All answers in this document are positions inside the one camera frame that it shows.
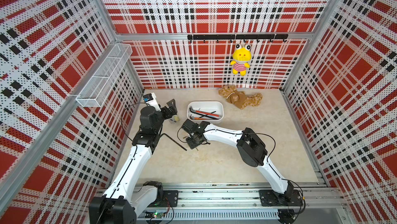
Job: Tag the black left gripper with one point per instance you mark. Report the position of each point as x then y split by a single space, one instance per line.
172 109

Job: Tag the brown plush teddy bear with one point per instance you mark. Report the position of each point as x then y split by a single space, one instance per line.
238 98

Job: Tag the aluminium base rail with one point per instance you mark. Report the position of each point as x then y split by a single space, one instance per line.
309 202

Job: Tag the orange handled hex key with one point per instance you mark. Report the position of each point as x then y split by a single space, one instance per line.
199 118

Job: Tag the white plastic storage box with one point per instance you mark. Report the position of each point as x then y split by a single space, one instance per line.
207 106

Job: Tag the yellow frog plush toy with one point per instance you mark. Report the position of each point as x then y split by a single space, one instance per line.
241 57

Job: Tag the long black hex key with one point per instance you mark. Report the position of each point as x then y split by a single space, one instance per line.
177 143

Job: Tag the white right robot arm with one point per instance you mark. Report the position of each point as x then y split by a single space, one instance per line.
253 153

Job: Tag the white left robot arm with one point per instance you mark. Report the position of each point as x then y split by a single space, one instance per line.
119 204

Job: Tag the clear tape roll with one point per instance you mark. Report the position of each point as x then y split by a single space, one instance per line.
175 119

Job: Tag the short black hex key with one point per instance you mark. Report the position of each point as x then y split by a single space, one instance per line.
192 111

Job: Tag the red handled hex key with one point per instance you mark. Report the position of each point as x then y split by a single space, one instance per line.
208 114

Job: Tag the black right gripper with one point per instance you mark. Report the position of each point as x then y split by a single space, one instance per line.
191 144

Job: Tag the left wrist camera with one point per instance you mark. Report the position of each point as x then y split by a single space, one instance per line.
150 100

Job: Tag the black wall hook rail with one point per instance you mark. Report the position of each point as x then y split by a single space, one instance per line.
231 37

